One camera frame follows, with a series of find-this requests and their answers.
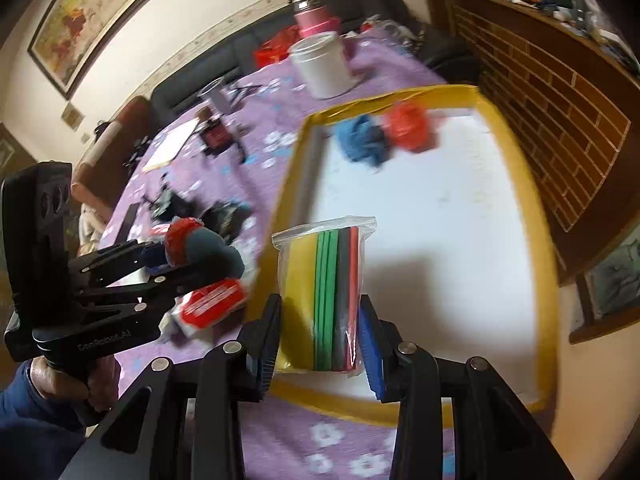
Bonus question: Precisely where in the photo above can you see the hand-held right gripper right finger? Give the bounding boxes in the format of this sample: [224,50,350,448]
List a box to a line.
[359,294,576,480]

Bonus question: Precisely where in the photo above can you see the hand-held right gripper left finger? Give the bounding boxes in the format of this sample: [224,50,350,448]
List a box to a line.
[59,294,283,480]

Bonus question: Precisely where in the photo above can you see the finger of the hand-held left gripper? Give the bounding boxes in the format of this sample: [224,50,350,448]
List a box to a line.
[75,260,211,318]
[67,239,173,291]

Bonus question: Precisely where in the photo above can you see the red label wipes packet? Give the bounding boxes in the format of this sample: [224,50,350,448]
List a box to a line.
[170,279,251,341]

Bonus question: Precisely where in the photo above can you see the red grey sock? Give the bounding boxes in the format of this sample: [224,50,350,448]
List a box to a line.
[165,216,246,281]

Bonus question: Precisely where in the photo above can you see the zip bag of coloured foam sheets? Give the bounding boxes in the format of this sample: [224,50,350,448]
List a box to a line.
[271,216,377,376]

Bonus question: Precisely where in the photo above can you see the black plastic packet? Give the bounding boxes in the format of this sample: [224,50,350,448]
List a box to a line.
[202,200,251,248]

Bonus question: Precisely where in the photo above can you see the yellow cardboard box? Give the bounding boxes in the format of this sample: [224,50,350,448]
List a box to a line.
[257,85,561,428]

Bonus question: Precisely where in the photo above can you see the red soft bundle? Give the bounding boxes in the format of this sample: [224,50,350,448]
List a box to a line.
[382,101,433,153]

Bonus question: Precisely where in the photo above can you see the person's left hand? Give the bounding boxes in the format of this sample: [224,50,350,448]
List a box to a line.
[27,352,123,413]

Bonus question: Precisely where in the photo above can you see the purple floral tablecloth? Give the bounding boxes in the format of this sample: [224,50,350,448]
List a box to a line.
[75,27,481,480]

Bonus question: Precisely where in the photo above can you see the pale notebook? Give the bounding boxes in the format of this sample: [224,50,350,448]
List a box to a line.
[142,120,198,173]

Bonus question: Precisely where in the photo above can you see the brown chair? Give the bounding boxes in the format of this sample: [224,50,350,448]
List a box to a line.
[70,95,156,211]

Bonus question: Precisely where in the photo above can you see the metal cup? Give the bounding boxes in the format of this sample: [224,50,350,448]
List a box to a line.
[197,77,226,111]

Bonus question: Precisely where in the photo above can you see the black sofa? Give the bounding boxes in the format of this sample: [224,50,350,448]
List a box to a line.
[150,0,481,116]

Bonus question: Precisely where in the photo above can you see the black thin-legged stand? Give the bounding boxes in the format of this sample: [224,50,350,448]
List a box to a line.
[227,82,261,106]

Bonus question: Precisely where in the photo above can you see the blue knitted cloth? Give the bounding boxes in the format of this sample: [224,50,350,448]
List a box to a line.
[334,114,393,168]

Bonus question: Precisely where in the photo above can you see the red plastic bag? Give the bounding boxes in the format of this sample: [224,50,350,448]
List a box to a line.
[252,27,301,68]

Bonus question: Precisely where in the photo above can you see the white plastic jar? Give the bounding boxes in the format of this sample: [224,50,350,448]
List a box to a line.
[289,31,368,100]

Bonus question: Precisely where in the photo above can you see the pink sleeved bottle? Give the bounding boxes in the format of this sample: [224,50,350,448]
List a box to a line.
[292,0,343,38]

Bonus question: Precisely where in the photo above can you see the wooden brick-pattern cabinet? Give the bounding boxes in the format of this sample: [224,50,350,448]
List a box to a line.
[415,0,640,286]

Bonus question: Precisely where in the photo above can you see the clear plastic bag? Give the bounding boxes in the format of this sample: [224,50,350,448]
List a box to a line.
[360,17,416,45]

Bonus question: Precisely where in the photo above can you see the pile of assorted small items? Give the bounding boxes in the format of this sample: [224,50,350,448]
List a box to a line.
[492,0,640,68]

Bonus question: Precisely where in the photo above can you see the small wall plaque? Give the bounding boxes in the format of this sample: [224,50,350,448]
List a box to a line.
[61,102,83,131]

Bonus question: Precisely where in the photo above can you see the framed wall painting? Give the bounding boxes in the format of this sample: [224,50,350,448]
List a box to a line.
[27,0,201,101]

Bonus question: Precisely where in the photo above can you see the bamboo wall mural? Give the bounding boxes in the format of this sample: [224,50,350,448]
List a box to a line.
[582,232,640,323]

